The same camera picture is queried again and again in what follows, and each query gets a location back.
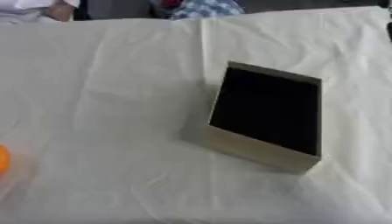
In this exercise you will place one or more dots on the tan cardboard box black inside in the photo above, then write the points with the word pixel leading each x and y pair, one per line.
pixel 265 116

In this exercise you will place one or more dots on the blue white checked bag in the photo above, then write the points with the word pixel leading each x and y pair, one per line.
pixel 204 8

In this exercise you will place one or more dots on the person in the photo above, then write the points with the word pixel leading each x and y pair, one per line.
pixel 35 10

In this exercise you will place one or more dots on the orange toy fruit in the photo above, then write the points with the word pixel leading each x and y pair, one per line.
pixel 2 159

